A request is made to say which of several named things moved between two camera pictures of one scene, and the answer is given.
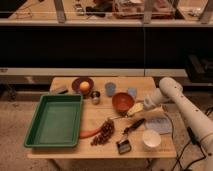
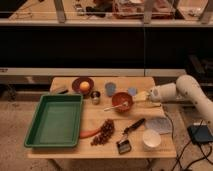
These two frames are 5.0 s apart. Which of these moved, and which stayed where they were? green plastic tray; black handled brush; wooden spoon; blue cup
Moved: wooden spoon
Stayed: green plastic tray; black handled brush; blue cup
